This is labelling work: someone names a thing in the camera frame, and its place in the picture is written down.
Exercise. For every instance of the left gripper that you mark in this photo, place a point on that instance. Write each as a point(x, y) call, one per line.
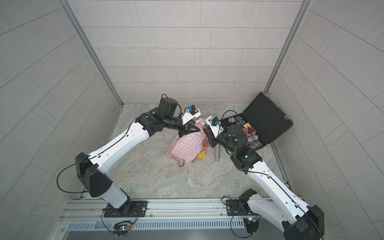
point(184, 128)

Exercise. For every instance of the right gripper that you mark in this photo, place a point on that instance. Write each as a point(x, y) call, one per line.
point(212, 140)

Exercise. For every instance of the pink quilted bag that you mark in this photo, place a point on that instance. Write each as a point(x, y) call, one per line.
point(189, 146)

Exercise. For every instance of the grey yellow plush keychain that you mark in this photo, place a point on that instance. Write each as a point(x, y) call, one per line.
point(201, 155)

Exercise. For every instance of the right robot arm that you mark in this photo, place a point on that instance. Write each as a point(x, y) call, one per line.
point(288, 212)

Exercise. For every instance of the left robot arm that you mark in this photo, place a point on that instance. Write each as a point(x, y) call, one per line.
point(92, 168)

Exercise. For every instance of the silver metal cylinder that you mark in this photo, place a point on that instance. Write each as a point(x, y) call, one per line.
point(217, 153)

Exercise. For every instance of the small tape roll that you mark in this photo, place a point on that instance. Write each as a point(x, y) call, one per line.
point(181, 164)

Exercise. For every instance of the black open case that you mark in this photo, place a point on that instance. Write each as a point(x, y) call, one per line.
point(262, 121)

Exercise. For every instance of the right circuit board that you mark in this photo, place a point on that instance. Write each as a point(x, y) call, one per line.
point(251, 225)

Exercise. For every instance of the circuit board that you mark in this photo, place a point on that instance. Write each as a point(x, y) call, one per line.
point(122, 228)
point(251, 225)

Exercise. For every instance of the left circuit board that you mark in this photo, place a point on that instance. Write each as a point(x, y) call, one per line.
point(122, 228)

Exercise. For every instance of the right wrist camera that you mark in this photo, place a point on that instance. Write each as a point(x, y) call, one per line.
point(214, 124)

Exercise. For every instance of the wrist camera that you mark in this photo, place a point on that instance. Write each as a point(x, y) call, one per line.
point(190, 113)
point(214, 124)

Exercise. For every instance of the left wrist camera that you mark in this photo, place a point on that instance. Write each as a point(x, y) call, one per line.
point(190, 113)

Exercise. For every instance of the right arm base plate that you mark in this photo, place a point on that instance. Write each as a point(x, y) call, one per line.
point(240, 206)

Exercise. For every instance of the aluminium rail frame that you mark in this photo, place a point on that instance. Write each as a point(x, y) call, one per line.
point(165, 219)

